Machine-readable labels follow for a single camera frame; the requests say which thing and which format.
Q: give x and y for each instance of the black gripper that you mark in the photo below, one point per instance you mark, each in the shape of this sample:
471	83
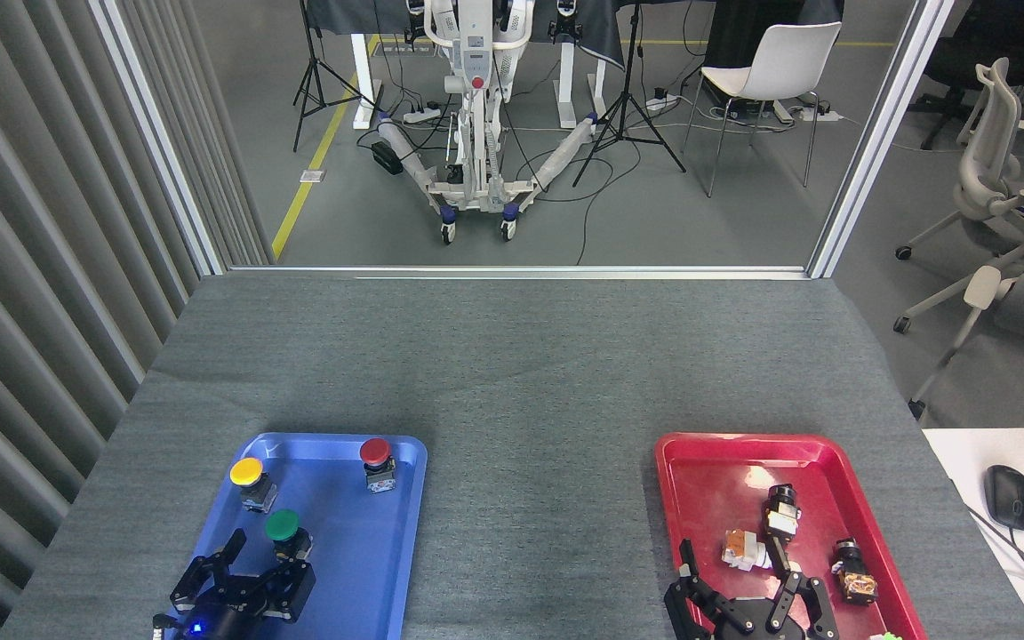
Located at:
223	618
756	622

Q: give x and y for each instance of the green push button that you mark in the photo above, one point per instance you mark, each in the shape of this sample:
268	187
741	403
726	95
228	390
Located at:
283	524

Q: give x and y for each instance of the yellow push button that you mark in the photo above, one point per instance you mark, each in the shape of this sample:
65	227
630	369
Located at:
247	472

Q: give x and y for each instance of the red push button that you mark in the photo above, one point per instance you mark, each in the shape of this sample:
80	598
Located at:
376	452

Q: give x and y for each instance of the red plastic tray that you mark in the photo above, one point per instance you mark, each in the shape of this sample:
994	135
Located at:
708	498

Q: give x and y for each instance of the blue plastic tray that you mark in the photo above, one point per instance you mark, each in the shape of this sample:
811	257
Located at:
361	551

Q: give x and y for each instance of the white desk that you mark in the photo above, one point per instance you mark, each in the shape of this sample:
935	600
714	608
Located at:
965	462

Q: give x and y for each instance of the black computer mouse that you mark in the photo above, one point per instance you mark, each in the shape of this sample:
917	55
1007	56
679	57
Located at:
1010	498

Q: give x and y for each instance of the silver floor plate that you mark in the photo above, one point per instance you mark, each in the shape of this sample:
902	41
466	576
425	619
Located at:
313	177

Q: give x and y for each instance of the black power adapter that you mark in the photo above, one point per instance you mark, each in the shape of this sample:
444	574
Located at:
386	158

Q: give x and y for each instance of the white power strip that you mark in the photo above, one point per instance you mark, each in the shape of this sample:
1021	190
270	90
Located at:
661	102
819	114
421	115

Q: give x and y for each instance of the white mesh office chair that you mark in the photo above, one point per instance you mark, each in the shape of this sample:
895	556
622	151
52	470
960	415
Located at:
988	160

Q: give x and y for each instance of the black tripod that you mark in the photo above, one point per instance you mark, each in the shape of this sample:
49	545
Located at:
312	80
626	107

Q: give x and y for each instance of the white table leg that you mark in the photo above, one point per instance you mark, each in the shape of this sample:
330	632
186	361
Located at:
568	84
361	80

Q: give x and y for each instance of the white chair with metal legs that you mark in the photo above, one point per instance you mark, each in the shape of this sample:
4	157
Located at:
779	62

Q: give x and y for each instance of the white stand on wheels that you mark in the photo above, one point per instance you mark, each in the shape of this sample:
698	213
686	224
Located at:
475	53

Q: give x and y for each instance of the black office chair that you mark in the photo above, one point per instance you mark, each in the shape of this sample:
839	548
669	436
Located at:
965	53

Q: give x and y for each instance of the white and orange switch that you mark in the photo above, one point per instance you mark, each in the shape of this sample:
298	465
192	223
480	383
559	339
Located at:
743	549

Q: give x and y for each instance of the black knob switch white base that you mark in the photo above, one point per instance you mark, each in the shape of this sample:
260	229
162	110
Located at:
781	514

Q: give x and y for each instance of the black switch with brown base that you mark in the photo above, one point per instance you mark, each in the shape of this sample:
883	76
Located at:
854	576

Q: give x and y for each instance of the silver horizontal rail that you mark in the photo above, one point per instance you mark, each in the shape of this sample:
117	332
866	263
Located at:
521	271

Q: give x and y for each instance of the silver post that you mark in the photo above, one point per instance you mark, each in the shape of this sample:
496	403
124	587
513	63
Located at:
881	133
156	133

